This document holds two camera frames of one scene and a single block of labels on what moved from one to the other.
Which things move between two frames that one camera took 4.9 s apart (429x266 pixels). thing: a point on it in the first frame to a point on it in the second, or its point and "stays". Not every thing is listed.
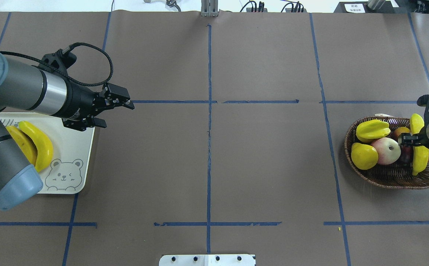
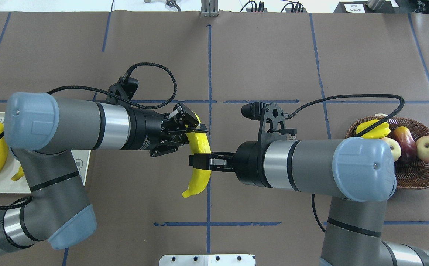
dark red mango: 406,150 stays
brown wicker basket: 396,175 stays
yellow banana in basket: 368,130 stays
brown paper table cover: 236,145 stays
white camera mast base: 208,260 stays
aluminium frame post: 209,8 stays
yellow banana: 421,154 to 200,143
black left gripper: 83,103 to 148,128
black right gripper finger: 407,139 to 216,161
